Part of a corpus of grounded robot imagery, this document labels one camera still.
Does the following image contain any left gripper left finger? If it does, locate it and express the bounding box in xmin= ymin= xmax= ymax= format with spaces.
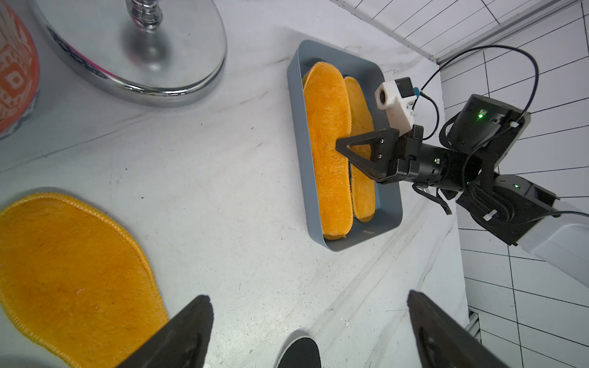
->
xmin=119 ymin=295 xmax=214 ymax=367

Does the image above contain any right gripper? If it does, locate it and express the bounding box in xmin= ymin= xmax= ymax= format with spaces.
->
xmin=335 ymin=125 xmax=479 ymax=191

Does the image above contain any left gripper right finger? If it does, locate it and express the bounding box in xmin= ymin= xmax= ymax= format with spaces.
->
xmin=407 ymin=290 xmax=506 ymax=368

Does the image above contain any yellow insole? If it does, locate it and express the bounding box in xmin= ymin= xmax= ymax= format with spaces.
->
xmin=304 ymin=61 xmax=354 ymax=240
xmin=1 ymin=193 xmax=169 ymax=367
xmin=344 ymin=77 xmax=376 ymax=222

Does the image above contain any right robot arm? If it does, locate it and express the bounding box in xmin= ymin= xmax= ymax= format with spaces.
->
xmin=336 ymin=94 xmax=588 ymax=284

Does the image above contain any blue grey storage box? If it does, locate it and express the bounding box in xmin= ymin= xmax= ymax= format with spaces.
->
xmin=287 ymin=40 xmax=403 ymax=251

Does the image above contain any black insole right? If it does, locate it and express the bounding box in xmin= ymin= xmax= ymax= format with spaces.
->
xmin=275 ymin=336 xmax=322 ymax=368

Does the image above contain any chrome glass holder stand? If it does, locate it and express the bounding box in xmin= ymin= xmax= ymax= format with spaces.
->
xmin=30 ymin=1 xmax=228 ymax=107

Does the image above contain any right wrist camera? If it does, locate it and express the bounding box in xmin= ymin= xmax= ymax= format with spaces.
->
xmin=375 ymin=77 xmax=417 ymax=136

